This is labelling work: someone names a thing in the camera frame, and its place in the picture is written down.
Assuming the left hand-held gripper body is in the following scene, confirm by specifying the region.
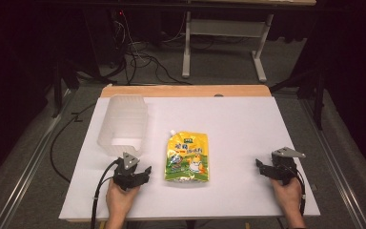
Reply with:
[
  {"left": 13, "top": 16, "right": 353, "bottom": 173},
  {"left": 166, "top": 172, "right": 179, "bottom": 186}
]
[{"left": 112, "top": 152, "right": 141, "bottom": 192}]

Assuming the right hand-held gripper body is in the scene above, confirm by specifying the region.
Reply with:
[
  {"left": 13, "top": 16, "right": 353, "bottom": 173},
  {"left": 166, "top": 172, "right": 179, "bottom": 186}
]
[{"left": 268, "top": 146, "right": 307, "bottom": 186}]

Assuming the person's left hand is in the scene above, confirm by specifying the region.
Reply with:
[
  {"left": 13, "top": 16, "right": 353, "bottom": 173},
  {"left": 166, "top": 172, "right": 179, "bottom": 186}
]
[{"left": 105, "top": 181, "right": 141, "bottom": 221}]

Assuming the person's right hand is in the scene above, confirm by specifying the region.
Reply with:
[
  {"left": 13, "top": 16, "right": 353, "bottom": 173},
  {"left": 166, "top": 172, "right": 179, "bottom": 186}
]
[{"left": 270, "top": 177, "right": 304, "bottom": 219}]

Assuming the yellow spouted sauce pouch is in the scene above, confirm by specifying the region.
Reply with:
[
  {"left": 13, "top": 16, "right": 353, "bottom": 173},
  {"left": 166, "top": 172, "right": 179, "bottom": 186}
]
[{"left": 163, "top": 129, "right": 211, "bottom": 183}]

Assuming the white table cover sheet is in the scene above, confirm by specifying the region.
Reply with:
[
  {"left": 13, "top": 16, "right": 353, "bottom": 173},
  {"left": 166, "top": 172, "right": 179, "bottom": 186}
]
[{"left": 58, "top": 95, "right": 321, "bottom": 221}]

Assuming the translucent plastic storage box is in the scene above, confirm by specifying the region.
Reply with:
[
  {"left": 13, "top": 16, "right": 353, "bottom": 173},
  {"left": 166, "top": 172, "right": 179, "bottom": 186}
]
[{"left": 96, "top": 94, "right": 150, "bottom": 158}]

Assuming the black metal stand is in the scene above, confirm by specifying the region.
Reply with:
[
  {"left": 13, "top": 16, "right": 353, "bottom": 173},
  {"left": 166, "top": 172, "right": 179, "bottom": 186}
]
[
  {"left": 269, "top": 68, "right": 328, "bottom": 131},
  {"left": 51, "top": 53, "right": 81, "bottom": 119}
]

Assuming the wooden table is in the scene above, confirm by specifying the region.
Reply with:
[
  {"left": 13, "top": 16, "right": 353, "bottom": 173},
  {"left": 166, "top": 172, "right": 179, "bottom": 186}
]
[{"left": 58, "top": 83, "right": 321, "bottom": 223}]

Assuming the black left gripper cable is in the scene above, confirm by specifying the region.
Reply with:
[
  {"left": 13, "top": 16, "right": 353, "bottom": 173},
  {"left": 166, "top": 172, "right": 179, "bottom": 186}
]
[{"left": 90, "top": 157, "right": 122, "bottom": 229}]

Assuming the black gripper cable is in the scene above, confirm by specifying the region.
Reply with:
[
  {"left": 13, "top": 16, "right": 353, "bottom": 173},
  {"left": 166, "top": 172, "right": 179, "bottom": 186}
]
[
  {"left": 90, "top": 157, "right": 122, "bottom": 229},
  {"left": 285, "top": 163, "right": 307, "bottom": 218}
]

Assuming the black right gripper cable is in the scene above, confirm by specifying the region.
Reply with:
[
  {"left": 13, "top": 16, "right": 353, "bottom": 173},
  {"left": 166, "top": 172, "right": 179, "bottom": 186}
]
[{"left": 285, "top": 163, "right": 307, "bottom": 218}]

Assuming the metal floor rail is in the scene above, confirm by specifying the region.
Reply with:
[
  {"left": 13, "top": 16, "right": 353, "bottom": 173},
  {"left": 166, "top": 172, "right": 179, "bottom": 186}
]
[
  {"left": 299, "top": 97, "right": 366, "bottom": 229},
  {"left": 0, "top": 88, "right": 74, "bottom": 229}
]

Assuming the black floor cable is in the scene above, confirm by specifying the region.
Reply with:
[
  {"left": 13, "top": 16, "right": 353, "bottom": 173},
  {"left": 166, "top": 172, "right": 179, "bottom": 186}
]
[{"left": 50, "top": 102, "right": 97, "bottom": 184}]

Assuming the tangle of black floor cables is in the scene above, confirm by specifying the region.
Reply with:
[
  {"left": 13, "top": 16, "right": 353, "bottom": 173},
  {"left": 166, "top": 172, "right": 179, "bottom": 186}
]
[{"left": 106, "top": 9, "right": 193, "bottom": 87}]

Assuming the white metal desk frame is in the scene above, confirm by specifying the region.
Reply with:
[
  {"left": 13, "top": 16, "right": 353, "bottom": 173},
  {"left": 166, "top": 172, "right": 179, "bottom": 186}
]
[{"left": 181, "top": 10, "right": 275, "bottom": 84}]

